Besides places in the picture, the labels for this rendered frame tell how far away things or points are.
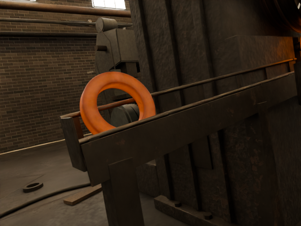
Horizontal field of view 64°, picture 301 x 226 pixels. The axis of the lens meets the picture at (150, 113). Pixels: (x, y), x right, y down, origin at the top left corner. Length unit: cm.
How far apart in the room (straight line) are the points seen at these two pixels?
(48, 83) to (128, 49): 245
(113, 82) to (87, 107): 10
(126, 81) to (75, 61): 650
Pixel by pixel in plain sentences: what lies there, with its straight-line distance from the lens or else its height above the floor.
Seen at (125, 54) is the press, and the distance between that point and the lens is 533.
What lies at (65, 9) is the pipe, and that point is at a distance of 665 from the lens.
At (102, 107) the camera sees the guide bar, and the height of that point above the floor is 68.
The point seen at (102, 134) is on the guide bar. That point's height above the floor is 63.
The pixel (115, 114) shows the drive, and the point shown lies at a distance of 205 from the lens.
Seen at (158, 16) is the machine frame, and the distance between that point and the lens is 136.
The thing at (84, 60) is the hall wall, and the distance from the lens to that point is 718.
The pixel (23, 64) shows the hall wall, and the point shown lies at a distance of 677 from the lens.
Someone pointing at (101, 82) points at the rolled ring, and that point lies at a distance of 58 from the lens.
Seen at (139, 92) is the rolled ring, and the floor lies 70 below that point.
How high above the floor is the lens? 68
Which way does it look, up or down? 3 degrees down
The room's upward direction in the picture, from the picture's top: 9 degrees counter-clockwise
